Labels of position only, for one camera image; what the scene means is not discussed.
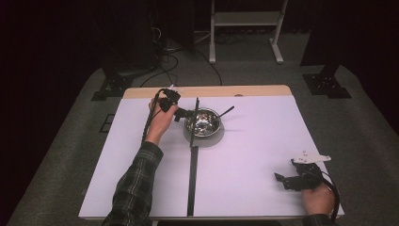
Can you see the shiny metal bowl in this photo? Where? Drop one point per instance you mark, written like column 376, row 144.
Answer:
column 205, row 124

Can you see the black square floor frame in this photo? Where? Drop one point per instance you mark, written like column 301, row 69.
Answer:
column 107, row 123

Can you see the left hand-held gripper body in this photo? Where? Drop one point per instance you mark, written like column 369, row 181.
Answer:
column 169, row 100

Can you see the grey round coaster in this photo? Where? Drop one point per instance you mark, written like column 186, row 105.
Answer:
column 205, row 142

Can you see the white metal stand frame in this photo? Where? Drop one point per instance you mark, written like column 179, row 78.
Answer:
column 244, row 19

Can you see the person's right hand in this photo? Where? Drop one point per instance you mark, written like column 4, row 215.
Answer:
column 318, row 199

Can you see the long black strip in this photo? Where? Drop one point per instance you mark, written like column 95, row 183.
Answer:
column 192, row 182

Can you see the person's left hand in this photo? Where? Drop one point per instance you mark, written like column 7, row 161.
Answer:
column 160, row 125

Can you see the dark cabinet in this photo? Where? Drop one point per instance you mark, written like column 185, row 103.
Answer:
column 131, row 34

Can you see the black stand base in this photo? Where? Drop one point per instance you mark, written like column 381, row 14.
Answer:
column 111, row 86
column 326, row 84

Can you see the white table sheet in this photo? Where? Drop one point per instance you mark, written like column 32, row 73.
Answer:
column 244, row 175

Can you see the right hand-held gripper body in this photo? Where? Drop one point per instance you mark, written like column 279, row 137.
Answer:
column 309, row 179

